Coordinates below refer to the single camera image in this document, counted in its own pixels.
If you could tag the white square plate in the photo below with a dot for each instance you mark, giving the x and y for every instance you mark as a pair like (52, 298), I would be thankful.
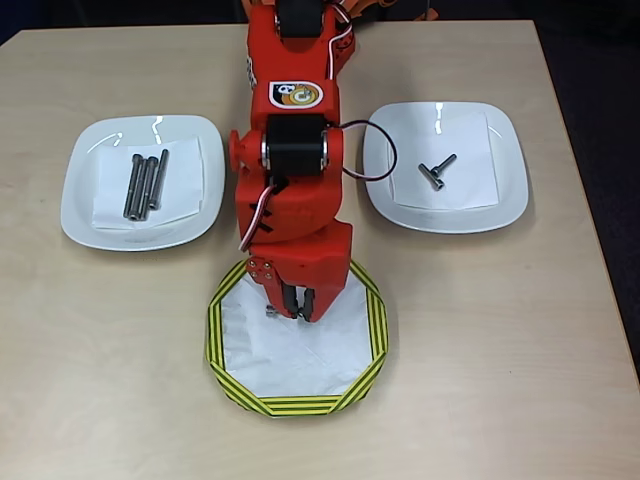
(512, 190)
(75, 220)

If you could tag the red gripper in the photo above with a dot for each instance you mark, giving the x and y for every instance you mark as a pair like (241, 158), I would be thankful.
(320, 267)

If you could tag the yellow green striped paper plate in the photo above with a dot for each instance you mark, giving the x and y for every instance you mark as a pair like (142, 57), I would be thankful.
(295, 406)

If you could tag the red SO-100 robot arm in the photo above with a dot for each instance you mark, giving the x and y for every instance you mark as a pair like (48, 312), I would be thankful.
(295, 210)

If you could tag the white paper napkin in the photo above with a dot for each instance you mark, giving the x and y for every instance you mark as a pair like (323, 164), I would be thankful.
(185, 190)
(470, 190)

